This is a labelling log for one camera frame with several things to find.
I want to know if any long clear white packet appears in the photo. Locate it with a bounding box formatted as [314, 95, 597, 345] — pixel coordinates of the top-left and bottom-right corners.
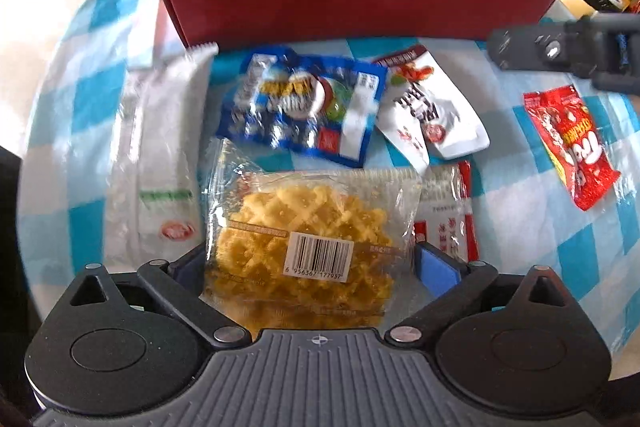
[105, 42, 219, 265]

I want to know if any red snack packet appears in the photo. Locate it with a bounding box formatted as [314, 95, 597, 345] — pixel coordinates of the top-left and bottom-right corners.
[523, 85, 622, 212]

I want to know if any clear waffle packet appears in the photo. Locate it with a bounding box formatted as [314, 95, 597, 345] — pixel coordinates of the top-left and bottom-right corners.
[200, 139, 423, 343]

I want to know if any white packet with red border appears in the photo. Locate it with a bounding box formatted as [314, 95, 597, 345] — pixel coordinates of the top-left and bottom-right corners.
[414, 161, 481, 264]

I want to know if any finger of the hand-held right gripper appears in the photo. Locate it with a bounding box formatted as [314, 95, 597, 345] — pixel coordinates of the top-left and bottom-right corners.
[489, 23, 583, 72]

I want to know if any blue snack packet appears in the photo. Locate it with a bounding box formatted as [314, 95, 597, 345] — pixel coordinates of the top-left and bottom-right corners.
[215, 47, 390, 168]

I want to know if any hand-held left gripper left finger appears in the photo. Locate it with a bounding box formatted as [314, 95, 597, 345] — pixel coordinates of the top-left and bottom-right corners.
[67, 247, 251, 349]

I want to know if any blue checkered tablecloth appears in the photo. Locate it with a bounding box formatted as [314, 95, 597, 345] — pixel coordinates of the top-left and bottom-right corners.
[17, 0, 640, 368]

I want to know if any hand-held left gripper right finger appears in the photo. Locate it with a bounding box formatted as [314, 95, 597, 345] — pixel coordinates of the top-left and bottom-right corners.
[386, 241, 568, 348]

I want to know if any white pouch with red print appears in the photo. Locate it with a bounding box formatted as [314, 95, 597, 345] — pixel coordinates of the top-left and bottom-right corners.
[372, 48, 490, 172]

